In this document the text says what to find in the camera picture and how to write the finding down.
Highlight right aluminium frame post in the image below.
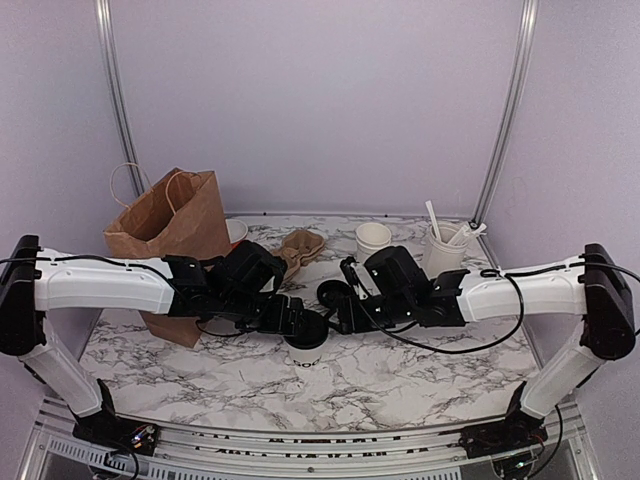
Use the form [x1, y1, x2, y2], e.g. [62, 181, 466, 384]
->
[469, 0, 540, 226]

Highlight left aluminium frame post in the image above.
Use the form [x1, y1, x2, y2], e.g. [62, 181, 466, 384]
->
[94, 0, 145, 197]

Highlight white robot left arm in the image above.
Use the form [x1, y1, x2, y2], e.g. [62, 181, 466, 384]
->
[1, 235, 309, 445]

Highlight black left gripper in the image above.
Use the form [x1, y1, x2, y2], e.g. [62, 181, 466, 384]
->
[218, 290, 310, 337]

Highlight white wrapped utensil packet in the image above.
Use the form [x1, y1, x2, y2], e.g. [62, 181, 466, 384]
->
[448, 223, 487, 247]

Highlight white paper coffee cup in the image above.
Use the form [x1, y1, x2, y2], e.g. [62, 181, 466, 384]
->
[287, 343, 324, 369]

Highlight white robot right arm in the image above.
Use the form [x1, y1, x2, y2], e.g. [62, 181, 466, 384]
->
[335, 244, 637, 448]

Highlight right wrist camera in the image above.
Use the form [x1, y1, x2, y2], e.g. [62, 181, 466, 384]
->
[340, 256, 366, 300]

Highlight orange white bowl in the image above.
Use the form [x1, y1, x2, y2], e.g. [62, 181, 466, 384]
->
[226, 218, 248, 248]

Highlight aluminium front rail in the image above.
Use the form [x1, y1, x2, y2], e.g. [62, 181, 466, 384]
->
[18, 398, 601, 479]

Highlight black cup lid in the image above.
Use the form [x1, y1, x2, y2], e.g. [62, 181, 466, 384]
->
[284, 309, 329, 350]

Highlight brown paper bag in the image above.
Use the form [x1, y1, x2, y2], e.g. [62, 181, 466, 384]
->
[103, 163, 238, 349]

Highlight aluminium frame post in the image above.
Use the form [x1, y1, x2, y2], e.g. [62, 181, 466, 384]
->
[94, 0, 145, 197]
[469, 0, 540, 226]

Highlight stack of white paper cups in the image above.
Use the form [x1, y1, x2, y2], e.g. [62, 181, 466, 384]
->
[355, 222, 392, 263]

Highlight white wrapped straw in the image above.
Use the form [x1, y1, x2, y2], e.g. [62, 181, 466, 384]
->
[425, 200, 442, 242]

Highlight stacked cardboard cup carriers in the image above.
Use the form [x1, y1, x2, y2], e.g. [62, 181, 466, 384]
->
[272, 229, 325, 283]

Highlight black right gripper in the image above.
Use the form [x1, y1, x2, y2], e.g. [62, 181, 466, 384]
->
[323, 294, 415, 338]

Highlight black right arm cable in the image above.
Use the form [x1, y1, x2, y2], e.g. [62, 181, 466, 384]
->
[359, 254, 640, 355]

